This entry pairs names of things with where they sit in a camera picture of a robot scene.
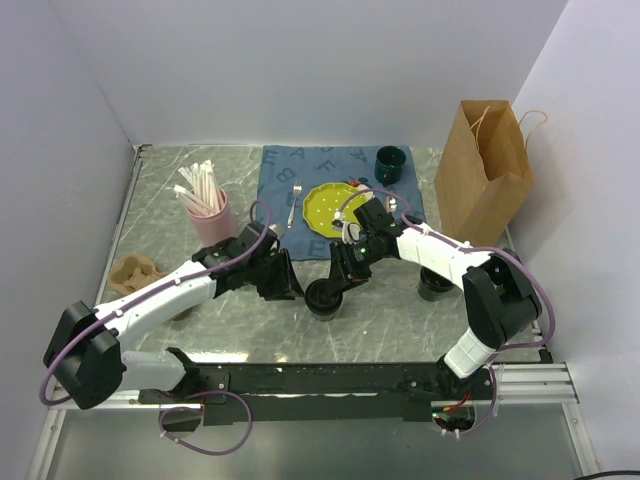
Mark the dark green mug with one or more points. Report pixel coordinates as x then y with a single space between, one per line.
390 161

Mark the silver fork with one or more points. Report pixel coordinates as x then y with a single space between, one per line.
296 193

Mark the pink straw holder cup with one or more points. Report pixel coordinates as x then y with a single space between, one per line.
216 228

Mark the small cartoon figurine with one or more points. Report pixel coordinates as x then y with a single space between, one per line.
360 183

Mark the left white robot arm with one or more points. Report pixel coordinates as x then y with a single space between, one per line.
90 352

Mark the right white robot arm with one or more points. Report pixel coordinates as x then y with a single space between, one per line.
500 300

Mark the dark transparent coffee cup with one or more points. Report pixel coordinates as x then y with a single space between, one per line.
325 316

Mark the black coffee cup lid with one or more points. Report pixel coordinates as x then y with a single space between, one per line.
320 300

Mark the brown cardboard cup carrier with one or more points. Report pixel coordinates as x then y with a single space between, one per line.
133 273

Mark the silver spoon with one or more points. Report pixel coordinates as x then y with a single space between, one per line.
390 204

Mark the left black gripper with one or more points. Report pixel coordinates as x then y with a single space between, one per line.
286 285

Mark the white wrapped straws bundle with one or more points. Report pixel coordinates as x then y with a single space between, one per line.
203 197

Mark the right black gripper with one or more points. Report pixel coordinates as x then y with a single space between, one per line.
341 274

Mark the black cup stack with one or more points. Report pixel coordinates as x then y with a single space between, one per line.
432 286

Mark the brown paper bag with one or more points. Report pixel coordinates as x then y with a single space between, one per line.
484 175

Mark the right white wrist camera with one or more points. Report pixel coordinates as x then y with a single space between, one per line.
349 230

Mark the yellow dotted plate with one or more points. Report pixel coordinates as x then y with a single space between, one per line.
320 205

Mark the blue alphabet placemat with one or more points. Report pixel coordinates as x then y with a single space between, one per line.
314 166

